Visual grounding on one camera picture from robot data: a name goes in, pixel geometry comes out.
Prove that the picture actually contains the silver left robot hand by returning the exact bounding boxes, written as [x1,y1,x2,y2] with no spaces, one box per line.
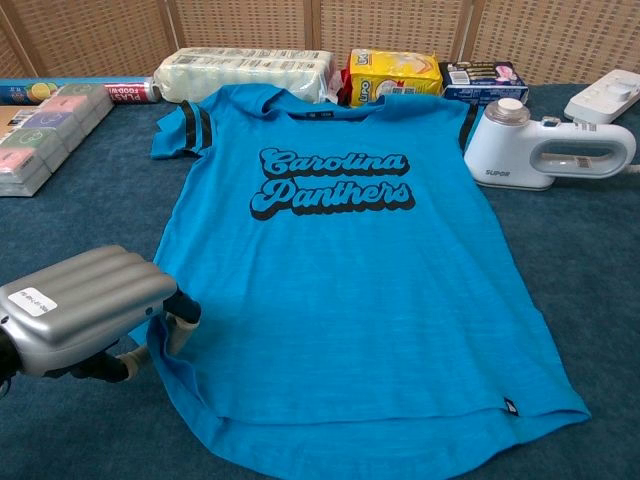
[0,244,203,384]

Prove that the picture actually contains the blue Carolina Panthers T-shirt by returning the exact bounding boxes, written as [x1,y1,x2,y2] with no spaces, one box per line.
[130,82,592,466]

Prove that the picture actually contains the white handheld garment steamer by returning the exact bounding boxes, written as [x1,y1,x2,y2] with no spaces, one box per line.
[463,97,637,192]

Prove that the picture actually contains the dark teal table top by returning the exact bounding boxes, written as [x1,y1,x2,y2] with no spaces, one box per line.
[0,77,640,480]

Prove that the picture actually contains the pastel pocket tissue pack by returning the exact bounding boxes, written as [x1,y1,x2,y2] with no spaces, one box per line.
[0,83,115,198]

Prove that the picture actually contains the blue red food wrap box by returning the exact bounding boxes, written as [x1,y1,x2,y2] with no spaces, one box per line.
[0,76,162,106]

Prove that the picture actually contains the wicker folding screen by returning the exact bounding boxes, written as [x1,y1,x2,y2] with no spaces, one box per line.
[0,0,640,86]

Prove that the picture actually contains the white toilet paper pack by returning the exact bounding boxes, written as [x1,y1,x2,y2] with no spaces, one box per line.
[152,47,337,105]

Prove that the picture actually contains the red packet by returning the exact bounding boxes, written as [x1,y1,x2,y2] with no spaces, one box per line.
[329,69,354,106]

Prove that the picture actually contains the yellow wipes pack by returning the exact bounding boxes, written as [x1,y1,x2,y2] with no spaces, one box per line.
[348,48,444,108]

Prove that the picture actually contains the dark blue sanitary pad pack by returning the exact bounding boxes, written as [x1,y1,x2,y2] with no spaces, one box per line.
[438,60,530,111]

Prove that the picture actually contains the white power strip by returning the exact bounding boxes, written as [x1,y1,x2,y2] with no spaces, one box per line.
[563,68,640,125]

